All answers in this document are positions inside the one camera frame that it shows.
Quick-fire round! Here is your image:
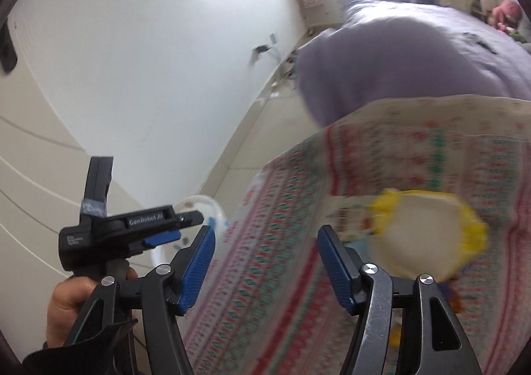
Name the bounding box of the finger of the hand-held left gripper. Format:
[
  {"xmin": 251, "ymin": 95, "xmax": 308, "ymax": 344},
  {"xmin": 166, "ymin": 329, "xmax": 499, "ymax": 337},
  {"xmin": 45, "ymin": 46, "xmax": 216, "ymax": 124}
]
[
  {"xmin": 141, "ymin": 231, "xmax": 182, "ymax": 247},
  {"xmin": 173, "ymin": 211, "xmax": 205, "ymax": 230}
]

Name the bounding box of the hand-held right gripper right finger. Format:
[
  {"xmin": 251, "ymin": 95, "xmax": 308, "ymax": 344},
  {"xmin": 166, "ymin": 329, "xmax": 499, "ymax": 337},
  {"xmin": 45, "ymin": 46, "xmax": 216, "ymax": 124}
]
[{"xmin": 317, "ymin": 225, "xmax": 484, "ymax": 375}]

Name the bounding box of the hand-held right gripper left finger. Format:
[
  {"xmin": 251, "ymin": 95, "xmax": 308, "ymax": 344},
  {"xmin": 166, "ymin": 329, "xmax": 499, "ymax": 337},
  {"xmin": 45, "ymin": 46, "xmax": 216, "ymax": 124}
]
[{"xmin": 62, "ymin": 225, "xmax": 216, "ymax": 375}]

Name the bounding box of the white dotted waste bin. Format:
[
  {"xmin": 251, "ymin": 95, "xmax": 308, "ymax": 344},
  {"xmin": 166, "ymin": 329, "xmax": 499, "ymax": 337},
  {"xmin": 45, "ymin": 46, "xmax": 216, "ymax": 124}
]
[{"xmin": 151, "ymin": 194, "xmax": 227, "ymax": 268}]

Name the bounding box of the printed paper wrapper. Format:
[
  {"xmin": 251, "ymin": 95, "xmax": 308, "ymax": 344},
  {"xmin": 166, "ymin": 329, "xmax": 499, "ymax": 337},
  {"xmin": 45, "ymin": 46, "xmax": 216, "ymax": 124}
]
[{"xmin": 328, "ymin": 203, "xmax": 376, "ymax": 243}]

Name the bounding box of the yellow and white cloth item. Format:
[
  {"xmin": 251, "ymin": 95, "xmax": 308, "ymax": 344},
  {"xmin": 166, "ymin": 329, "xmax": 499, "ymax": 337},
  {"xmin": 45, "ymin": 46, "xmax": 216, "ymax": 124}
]
[{"xmin": 367, "ymin": 188, "xmax": 490, "ymax": 284}]

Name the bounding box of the person's left forearm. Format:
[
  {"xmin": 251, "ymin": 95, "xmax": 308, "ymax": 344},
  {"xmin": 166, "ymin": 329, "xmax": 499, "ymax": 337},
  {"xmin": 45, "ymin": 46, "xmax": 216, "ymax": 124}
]
[{"xmin": 21, "ymin": 344, "xmax": 125, "ymax": 375}]

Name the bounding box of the person's left hand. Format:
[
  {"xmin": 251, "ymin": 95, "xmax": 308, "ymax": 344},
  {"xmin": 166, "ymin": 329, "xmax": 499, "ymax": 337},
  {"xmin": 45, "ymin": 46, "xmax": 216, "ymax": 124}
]
[{"xmin": 46, "ymin": 267, "xmax": 139, "ymax": 347}]

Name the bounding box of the white door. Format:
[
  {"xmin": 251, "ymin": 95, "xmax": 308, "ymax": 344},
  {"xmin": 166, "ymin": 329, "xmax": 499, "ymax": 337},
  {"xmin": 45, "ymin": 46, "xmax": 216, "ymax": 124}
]
[{"xmin": 0, "ymin": 5, "xmax": 146, "ymax": 288}]

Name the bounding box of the patterned red green blanket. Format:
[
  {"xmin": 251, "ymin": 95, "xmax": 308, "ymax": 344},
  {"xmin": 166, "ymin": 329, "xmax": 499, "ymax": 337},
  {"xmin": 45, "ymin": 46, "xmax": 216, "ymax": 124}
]
[{"xmin": 183, "ymin": 95, "xmax": 531, "ymax": 375}]

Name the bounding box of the black power strip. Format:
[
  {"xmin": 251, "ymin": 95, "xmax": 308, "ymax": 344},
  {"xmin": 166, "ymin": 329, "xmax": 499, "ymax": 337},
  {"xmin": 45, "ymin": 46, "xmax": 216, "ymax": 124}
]
[{"xmin": 284, "ymin": 49, "xmax": 301, "ymax": 81}]

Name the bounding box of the purple duvet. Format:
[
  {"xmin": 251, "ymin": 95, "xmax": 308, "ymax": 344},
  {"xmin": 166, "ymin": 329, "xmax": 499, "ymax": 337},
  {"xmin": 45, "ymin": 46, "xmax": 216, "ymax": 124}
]
[{"xmin": 296, "ymin": 0, "xmax": 531, "ymax": 129}]

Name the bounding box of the pink topped small chair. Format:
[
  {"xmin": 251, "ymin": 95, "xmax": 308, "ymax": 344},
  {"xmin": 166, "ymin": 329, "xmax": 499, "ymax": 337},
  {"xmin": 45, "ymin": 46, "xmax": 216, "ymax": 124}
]
[{"xmin": 296, "ymin": 0, "xmax": 337, "ymax": 27}]

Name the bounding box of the small dark object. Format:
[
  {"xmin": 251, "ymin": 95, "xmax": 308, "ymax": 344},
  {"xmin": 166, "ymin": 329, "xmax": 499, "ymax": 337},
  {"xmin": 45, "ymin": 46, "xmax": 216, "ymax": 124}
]
[{"xmin": 462, "ymin": 32, "xmax": 498, "ymax": 55}]

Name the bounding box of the pink plush toy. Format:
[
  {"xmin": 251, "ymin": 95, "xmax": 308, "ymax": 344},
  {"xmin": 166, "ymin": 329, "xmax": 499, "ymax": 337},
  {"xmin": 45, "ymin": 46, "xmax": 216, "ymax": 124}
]
[{"xmin": 492, "ymin": 0, "xmax": 521, "ymax": 27}]

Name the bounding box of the black wall plug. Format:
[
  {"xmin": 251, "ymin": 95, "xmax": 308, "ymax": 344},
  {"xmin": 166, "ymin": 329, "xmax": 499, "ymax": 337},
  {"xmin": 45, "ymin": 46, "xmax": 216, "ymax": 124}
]
[{"xmin": 251, "ymin": 45, "xmax": 270, "ymax": 66}]

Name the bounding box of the black door handle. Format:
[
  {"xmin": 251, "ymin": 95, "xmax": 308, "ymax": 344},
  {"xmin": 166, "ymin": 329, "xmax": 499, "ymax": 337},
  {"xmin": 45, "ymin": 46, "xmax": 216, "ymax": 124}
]
[{"xmin": 0, "ymin": 20, "xmax": 18, "ymax": 72}]

